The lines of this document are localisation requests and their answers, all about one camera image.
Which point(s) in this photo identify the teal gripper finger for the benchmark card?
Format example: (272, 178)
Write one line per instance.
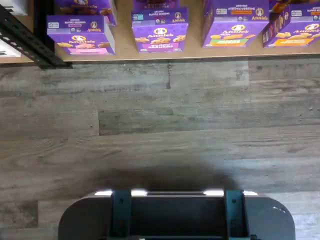
(121, 212)
(236, 212)

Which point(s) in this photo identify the purple Annie's box pink patch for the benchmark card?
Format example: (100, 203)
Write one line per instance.
(85, 7)
(80, 42)

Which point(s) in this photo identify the purple Annie's box green patch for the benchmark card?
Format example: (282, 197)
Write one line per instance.
(235, 30)

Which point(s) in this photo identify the purple Annie's box magenta patch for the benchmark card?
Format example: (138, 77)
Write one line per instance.
(160, 32)
(155, 3)

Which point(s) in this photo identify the purple Annie's box yellow patch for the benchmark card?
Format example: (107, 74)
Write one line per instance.
(295, 32)

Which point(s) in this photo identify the white product box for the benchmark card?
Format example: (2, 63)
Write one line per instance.
(7, 50)
(12, 6)

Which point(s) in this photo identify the black metal shelving frame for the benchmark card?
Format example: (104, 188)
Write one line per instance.
(30, 41)

